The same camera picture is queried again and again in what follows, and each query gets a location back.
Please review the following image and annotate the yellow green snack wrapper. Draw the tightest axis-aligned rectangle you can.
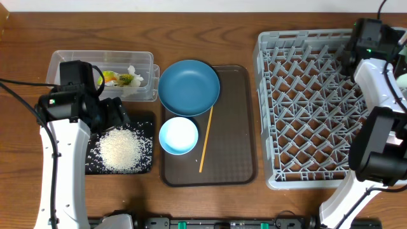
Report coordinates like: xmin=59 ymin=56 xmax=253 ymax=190
xmin=97 ymin=71 xmax=137 ymax=87

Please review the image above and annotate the white tissue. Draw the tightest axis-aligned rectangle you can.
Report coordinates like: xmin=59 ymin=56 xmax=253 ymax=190
xmin=122 ymin=66 xmax=144 ymax=97

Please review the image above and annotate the white rice pile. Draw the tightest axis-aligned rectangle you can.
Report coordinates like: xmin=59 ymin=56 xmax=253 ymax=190
xmin=86 ymin=125 xmax=154 ymax=174

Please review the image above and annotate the light blue bowl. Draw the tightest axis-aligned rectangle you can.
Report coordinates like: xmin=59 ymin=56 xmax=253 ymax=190
xmin=158 ymin=117 xmax=198 ymax=155

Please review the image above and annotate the dark blue plate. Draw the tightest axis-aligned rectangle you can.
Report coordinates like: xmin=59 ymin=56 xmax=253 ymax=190
xmin=158 ymin=60 xmax=221 ymax=116

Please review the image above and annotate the wooden chopstick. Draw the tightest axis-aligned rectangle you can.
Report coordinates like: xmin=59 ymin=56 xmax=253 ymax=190
xmin=199 ymin=106 xmax=214 ymax=173

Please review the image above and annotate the pink white cup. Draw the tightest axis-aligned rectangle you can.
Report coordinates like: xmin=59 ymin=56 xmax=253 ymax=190
xmin=386 ymin=131 xmax=403 ymax=146

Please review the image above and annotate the mint green bowl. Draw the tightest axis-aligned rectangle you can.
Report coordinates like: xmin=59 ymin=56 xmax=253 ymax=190
xmin=394 ymin=47 xmax=406 ymax=88

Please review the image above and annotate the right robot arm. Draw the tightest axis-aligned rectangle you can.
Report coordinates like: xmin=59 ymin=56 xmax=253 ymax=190
xmin=309 ymin=18 xmax=406 ymax=228

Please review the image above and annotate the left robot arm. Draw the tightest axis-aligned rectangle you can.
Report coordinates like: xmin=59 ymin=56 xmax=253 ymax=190
xmin=35 ymin=60 xmax=129 ymax=228

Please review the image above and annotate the clear plastic waste bin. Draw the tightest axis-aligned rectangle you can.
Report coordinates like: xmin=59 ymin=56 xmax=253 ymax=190
xmin=46 ymin=50 xmax=160 ymax=102

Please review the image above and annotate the grey dishwasher rack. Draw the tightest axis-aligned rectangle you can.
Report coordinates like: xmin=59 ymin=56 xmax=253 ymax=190
xmin=253 ymin=29 xmax=369 ymax=190

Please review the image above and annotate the black rectangular tray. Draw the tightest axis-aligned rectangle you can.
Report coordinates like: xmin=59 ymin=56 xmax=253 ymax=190
xmin=84 ymin=110 xmax=156 ymax=176

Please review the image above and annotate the brown serving tray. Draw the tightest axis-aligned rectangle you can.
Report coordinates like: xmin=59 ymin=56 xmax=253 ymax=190
xmin=160 ymin=66 xmax=258 ymax=187

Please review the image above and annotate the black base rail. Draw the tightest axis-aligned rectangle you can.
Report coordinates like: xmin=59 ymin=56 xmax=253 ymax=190
xmin=135 ymin=218 xmax=308 ymax=229

